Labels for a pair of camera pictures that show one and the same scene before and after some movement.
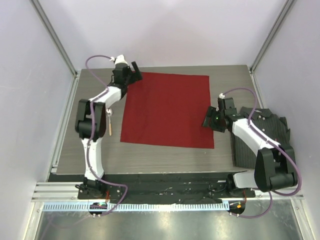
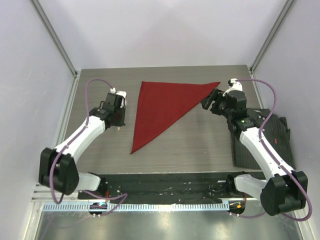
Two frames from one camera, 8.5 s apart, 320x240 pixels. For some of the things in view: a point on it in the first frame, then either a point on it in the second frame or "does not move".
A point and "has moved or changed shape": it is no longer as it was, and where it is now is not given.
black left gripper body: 130,74 → 120,119
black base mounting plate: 154,187 does not move
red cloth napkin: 168,109 has moved or changed shape
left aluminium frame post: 51,33 does not move
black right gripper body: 215,121 → 223,106
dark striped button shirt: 272,127 does not move
